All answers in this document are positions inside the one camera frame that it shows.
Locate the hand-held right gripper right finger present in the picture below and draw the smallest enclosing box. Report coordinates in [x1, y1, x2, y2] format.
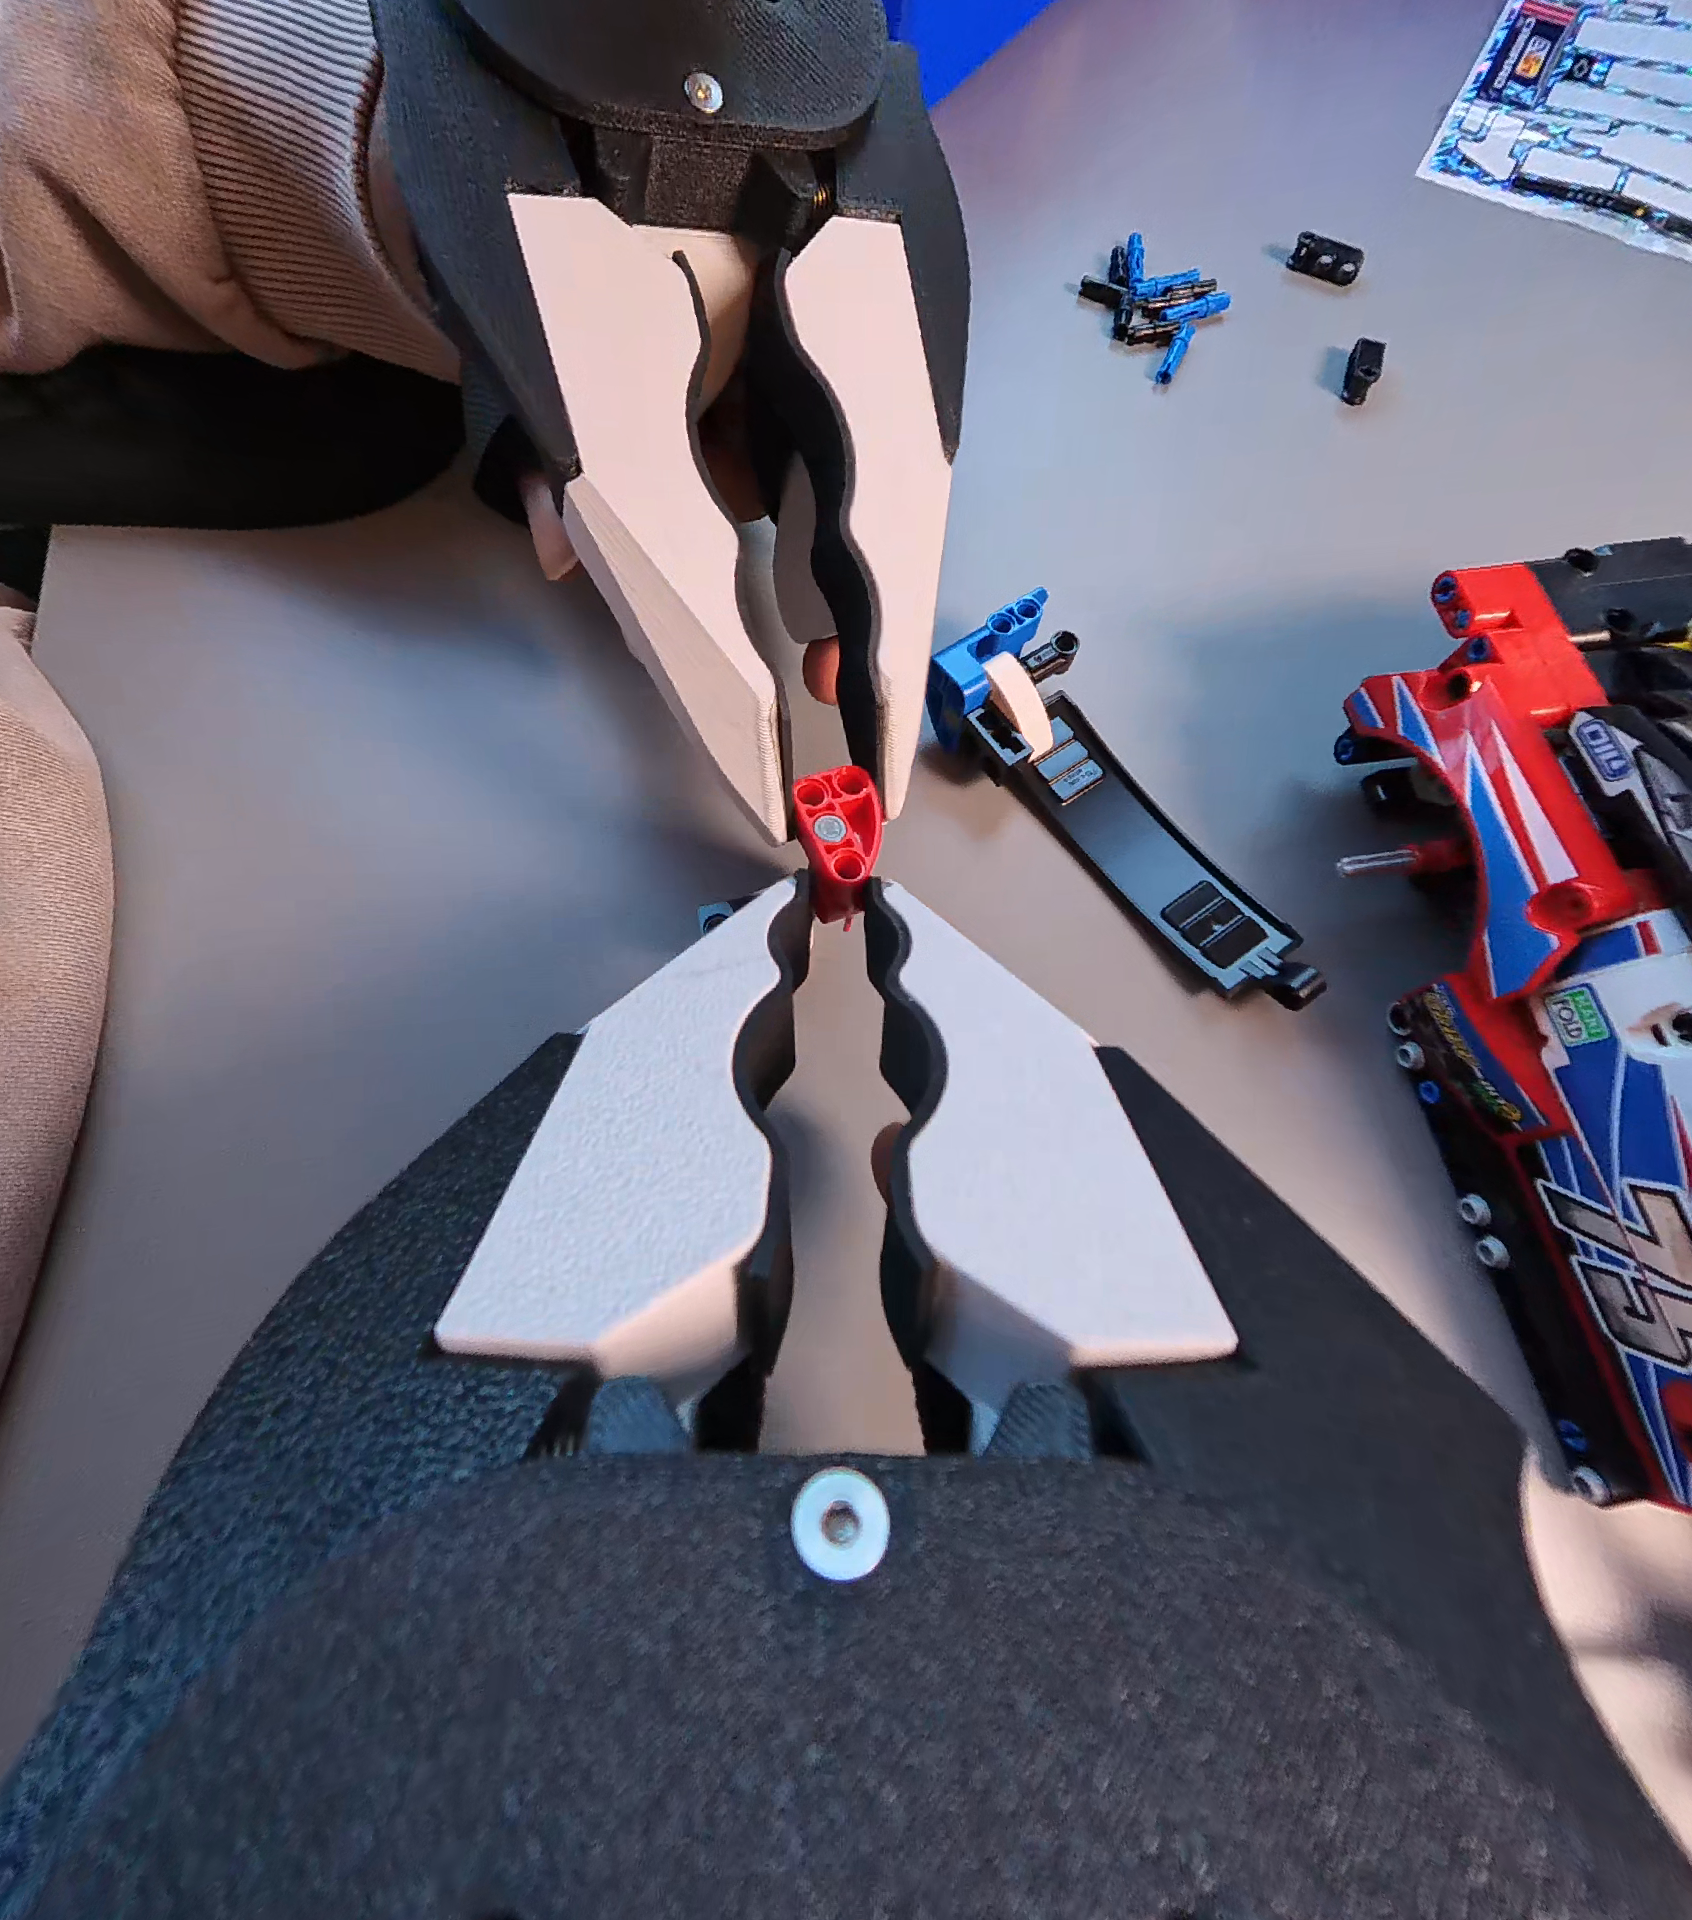
[865, 878, 1238, 1422]

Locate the red lego piece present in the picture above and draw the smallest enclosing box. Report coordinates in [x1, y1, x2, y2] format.
[790, 765, 884, 923]

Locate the pile of blue lego pins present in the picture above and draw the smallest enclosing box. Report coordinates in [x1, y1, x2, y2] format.
[1078, 228, 1232, 388]

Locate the black forearm brace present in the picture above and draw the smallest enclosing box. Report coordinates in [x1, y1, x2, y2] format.
[0, 321, 473, 528]

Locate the black lego panel blue end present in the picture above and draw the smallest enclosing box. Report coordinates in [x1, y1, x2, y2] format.
[929, 587, 1328, 1010]

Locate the lego race car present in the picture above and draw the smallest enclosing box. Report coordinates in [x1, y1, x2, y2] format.
[1334, 516, 1692, 1756]

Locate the blue plastic container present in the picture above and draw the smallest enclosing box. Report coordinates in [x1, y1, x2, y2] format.
[883, 0, 1058, 106]

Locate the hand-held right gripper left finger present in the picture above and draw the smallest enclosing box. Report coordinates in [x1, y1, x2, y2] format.
[434, 873, 810, 1422]

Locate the person's left hand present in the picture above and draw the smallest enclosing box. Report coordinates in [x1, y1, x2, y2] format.
[519, 374, 849, 706]

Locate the shiny sticker sheet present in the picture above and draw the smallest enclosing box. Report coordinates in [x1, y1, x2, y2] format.
[1417, 0, 1692, 283]

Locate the person's left forearm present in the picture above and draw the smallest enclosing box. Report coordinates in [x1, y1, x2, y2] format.
[0, 0, 465, 376]

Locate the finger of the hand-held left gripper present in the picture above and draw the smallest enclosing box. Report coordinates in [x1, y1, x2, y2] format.
[776, 221, 959, 821]
[505, 187, 796, 846]

